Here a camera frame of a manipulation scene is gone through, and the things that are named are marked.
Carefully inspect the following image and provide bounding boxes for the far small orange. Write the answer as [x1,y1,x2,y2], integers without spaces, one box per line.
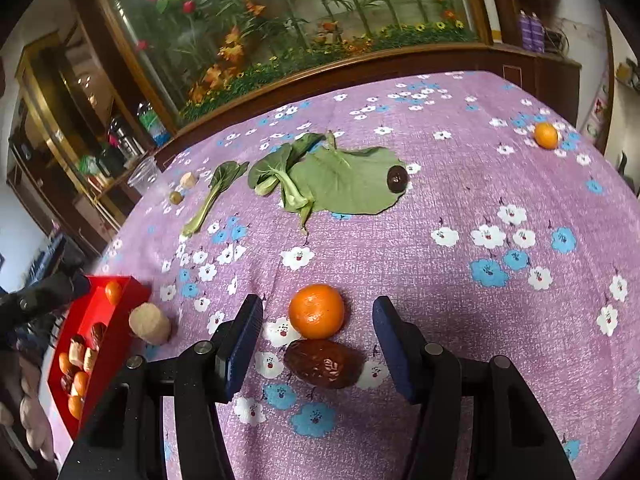
[534,122,559,151]

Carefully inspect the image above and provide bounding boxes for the flower garden glass panel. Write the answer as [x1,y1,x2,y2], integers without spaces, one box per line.
[105,0,478,126]

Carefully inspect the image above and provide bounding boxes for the red plastic tray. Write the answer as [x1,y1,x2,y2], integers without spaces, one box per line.
[47,276,151,439]

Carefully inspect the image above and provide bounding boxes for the clear plastic cup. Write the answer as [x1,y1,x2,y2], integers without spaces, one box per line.
[127,156,162,195]

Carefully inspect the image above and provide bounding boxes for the small bok choy stalk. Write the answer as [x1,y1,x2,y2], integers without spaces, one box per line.
[181,160,250,237]

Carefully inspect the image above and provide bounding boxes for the large green leaf vegetable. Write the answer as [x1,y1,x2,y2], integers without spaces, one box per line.
[247,132,409,229]

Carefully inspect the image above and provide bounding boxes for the green label bottle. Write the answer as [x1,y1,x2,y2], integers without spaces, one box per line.
[137,102,171,148]

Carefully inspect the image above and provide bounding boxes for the orange mandarin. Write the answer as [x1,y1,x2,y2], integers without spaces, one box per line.
[288,284,346,339]
[104,281,122,306]

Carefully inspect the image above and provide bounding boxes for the purple floral tablecloth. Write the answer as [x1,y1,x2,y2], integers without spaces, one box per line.
[93,72,639,479]

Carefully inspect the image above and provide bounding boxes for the small green olive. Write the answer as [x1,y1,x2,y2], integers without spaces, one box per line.
[169,191,183,205]

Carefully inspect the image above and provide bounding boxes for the purple bottles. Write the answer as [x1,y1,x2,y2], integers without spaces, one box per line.
[520,11,544,53]

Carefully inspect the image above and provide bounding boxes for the red date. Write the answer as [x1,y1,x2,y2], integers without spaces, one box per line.
[90,322,106,351]
[284,339,364,389]

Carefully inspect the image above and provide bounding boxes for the dark plum on leaf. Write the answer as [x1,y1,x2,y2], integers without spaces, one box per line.
[386,165,409,194]

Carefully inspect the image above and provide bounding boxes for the small beige nut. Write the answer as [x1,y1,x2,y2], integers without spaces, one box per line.
[180,171,198,190]

